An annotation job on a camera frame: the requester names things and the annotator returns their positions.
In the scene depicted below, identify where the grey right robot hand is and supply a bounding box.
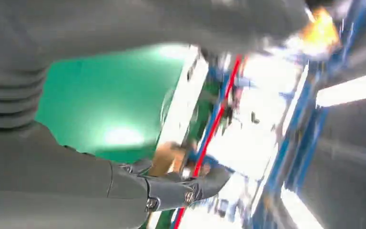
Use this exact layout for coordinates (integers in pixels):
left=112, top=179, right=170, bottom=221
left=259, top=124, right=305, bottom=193
left=0, top=0, right=310, bottom=229

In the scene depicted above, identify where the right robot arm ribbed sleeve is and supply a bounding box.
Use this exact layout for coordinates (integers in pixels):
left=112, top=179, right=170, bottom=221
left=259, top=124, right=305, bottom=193
left=0, top=0, right=57, bottom=129

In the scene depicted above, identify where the green table mat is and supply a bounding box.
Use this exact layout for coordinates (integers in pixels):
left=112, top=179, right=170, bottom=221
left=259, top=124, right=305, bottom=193
left=34, top=43, right=193, bottom=229

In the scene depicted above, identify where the brown cardboard box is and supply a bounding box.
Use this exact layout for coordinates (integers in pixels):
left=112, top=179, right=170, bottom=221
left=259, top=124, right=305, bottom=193
left=148, top=141, right=188, bottom=177

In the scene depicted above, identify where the red metal bar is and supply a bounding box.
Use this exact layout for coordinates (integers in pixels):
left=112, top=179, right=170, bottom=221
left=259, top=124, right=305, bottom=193
left=172, top=54, right=247, bottom=229

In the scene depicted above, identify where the blue metal rack frame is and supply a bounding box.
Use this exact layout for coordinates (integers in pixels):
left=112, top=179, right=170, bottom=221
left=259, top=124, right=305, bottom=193
left=170, top=0, right=366, bottom=229

